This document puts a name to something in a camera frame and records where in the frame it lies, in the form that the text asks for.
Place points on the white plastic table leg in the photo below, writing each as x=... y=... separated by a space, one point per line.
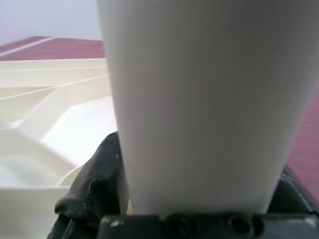
x=204 y=99

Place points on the white plastic table top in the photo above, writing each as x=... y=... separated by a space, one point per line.
x=37 y=154

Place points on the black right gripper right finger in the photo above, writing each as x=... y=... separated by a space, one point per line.
x=289 y=194

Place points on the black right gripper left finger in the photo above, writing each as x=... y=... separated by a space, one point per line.
x=99 y=179

